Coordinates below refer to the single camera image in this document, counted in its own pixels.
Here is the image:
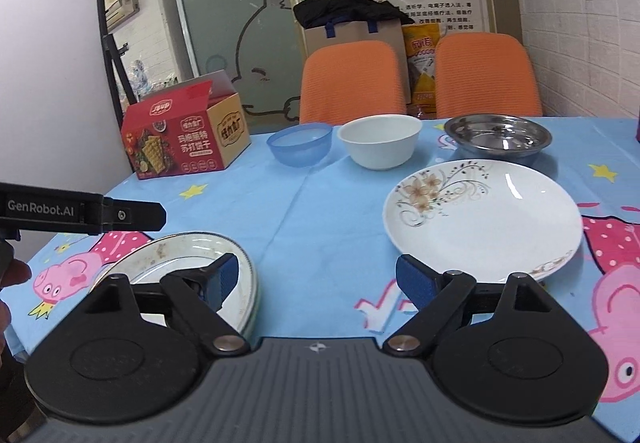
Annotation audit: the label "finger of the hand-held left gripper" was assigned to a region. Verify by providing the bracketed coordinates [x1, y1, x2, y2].
[100, 197, 168, 237]

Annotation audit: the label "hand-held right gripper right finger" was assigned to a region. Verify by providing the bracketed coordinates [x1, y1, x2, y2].
[383, 253, 557, 356]

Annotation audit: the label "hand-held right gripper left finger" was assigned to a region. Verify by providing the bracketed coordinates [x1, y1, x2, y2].
[82, 252, 252, 358]

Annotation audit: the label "white plate with dark rim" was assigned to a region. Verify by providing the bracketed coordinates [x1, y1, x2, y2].
[89, 231, 260, 337]

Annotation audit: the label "person's left hand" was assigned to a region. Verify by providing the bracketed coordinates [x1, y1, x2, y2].
[0, 258, 34, 365]

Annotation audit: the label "red cracker box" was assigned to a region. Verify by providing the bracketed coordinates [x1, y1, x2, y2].
[121, 68, 252, 182]

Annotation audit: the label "white floral plate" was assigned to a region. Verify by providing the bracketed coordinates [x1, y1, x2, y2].
[382, 159, 584, 285]

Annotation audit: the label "blue cartoon tablecloth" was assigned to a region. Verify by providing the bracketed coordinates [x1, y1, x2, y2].
[0, 115, 640, 405]

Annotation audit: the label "clear plastic bottles pile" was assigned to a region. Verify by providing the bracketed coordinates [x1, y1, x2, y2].
[127, 57, 179, 105]

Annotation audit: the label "white bowl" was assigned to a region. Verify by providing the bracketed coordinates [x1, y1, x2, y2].
[336, 114, 424, 171]

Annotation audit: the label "blue plastic bowl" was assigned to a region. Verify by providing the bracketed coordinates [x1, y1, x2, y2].
[266, 122, 333, 168]

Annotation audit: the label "black tripod stand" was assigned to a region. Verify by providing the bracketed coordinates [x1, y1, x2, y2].
[102, 34, 139, 115]

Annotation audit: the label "stainless steel dish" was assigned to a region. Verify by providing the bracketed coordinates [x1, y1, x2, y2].
[443, 114, 553, 160]

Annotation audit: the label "orange chair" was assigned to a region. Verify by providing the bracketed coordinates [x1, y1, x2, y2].
[433, 32, 544, 119]
[298, 42, 409, 125]

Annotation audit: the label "yellow plastic bag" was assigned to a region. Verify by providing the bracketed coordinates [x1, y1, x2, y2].
[402, 22, 444, 117]

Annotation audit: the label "frosted glass door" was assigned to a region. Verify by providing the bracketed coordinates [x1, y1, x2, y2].
[154, 0, 302, 135]

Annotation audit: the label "black cloth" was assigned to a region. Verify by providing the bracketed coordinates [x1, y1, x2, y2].
[292, 0, 415, 29]

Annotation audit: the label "white panel with black frame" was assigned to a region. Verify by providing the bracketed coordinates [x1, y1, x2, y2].
[0, 0, 137, 215]

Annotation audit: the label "wall air conditioner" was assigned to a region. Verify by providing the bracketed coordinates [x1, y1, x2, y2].
[103, 0, 140, 30]

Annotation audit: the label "brown paper bag blue handles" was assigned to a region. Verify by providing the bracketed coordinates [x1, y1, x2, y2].
[302, 20, 405, 75]

